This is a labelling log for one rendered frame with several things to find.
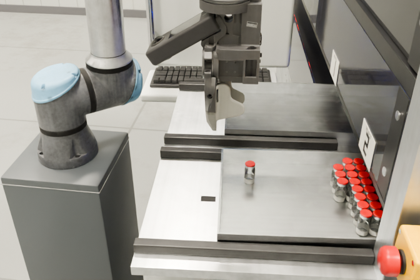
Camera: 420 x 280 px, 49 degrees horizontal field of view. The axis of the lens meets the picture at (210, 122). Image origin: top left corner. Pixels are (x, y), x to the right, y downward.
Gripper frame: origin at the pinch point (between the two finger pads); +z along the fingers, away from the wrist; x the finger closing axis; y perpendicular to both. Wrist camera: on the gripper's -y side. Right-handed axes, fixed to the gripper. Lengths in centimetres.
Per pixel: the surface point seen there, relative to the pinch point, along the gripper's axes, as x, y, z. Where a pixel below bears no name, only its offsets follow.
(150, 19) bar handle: 82, -25, 10
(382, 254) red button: -18.1, 24.1, 8.7
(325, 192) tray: 10.1, 22.6, 21.4
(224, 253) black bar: -8.1, 3.0, 20.5
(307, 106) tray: 46, 23, 21
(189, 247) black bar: -8.1, -2.9, 19.6
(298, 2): 154, 32, 24
